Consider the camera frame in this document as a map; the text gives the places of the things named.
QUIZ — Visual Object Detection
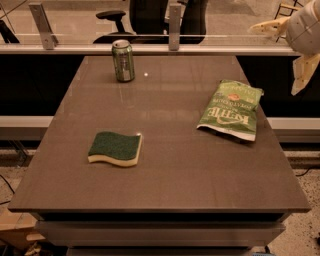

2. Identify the green soda can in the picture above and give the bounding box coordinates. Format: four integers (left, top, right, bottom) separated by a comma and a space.
112, 39, 135, 82

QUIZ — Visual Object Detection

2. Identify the green jalapeno chip bag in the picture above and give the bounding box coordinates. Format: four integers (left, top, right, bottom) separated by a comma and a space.
197, 80, 264, 142

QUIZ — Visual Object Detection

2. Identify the black office chair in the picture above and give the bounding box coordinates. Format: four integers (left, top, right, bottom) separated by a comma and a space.
94, 0, 208, 44

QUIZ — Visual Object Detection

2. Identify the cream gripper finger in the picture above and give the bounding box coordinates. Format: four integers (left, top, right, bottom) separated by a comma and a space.
291, 54, 320, 95
249, 17, 289, 37

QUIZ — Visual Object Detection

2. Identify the black floor cable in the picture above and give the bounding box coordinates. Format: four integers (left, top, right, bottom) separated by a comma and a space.
0, 174, 16, 206

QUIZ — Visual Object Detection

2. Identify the center metal bracket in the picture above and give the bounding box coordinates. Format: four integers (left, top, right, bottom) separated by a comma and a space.
169, 4, 181, 51

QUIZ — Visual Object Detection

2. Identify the left metal bracket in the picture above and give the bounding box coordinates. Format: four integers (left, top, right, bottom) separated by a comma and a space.
29, 2, 58, 50

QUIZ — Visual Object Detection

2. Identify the metal window rail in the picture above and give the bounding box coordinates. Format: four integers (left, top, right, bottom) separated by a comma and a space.
0, 44, 299, 56

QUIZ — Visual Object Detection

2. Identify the metal bracket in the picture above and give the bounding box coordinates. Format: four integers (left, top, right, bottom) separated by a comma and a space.
29, 2, 58, 50
169, 4, 181, 51

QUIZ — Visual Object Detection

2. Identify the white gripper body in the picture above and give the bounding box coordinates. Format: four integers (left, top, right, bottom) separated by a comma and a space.
286, 0, 320, 55

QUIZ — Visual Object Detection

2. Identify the wooden stool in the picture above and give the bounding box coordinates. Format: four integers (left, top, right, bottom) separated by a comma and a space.
274, 0, 303, 19

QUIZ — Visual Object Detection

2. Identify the green and yellow sponge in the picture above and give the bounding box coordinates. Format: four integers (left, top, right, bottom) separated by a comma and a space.
88, 132, 142, 167

